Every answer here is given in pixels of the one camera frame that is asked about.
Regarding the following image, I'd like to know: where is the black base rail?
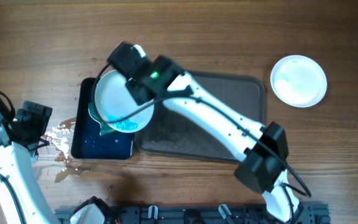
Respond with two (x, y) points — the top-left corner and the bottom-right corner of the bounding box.
(54, 203), (332, 224)

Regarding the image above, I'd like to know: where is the white plate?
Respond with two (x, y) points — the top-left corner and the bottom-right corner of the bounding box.
(94, 70), (154, 133)
(270, 55), (328, 108)

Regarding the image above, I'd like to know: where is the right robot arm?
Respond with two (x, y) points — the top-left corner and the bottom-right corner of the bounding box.
(107, 42), (300, 223)

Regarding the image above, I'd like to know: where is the green yellow sponge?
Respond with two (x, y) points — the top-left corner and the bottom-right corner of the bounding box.
(88, 102), (116, 136)

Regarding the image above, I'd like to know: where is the white plate bottom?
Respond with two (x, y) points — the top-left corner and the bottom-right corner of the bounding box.
(94, 70), (154, 133)

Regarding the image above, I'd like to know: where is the black water tray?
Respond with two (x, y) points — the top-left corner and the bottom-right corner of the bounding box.
(71, 78), (135, 160)

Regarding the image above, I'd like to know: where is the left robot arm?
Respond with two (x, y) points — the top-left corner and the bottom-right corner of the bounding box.
(0, 91), (58, 223)

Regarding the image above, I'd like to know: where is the left black cable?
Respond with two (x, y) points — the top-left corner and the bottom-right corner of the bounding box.
(0, 90), (27, 224)

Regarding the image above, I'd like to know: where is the dark brown serving tray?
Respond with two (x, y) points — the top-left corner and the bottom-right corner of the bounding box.
(135, 70), (265, 163)

